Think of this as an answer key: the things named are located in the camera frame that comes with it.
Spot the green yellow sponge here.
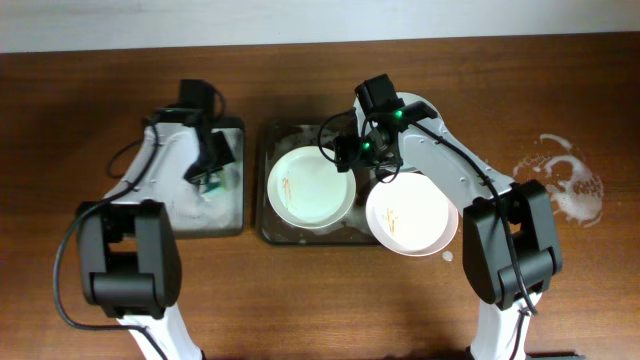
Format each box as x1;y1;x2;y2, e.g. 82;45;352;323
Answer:
200;170;241;196

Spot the pale green plate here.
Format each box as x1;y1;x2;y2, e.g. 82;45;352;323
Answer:
267;146;357;229

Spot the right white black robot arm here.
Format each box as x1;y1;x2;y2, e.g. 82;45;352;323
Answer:
330;74;563;359

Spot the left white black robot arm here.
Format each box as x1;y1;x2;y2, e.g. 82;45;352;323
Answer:
71;79;244;359

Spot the left soapy black tray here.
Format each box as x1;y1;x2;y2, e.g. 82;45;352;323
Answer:
159;117;245;238

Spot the middle dark wet tray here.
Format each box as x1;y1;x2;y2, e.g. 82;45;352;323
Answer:
254;119;379;247

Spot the grey green rear plate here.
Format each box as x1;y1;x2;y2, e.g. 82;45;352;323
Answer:
353;92;436;172

